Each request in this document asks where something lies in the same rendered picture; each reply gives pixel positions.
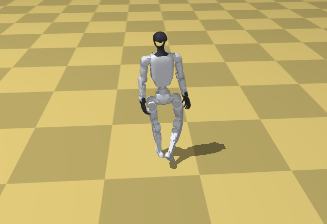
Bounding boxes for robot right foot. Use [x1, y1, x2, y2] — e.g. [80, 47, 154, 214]
[164, 152, 175, 162]

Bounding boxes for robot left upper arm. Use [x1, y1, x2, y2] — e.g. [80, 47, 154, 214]
[139, 55, 151, 83]

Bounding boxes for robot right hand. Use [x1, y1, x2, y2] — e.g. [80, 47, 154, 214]
[182, 92, 191, 109]

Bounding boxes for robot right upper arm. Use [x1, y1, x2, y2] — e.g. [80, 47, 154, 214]
[172, 53, 184, 79]

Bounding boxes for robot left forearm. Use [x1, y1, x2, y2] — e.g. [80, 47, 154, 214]
[138, 77, 146, 102]

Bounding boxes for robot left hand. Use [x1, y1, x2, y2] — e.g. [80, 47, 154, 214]
[140, 98, 150, 115]

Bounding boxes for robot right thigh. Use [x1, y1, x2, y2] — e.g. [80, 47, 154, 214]
[171, 93, 183, 128]

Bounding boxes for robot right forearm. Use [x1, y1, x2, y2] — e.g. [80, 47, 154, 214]
[178, 73, 187, 96]

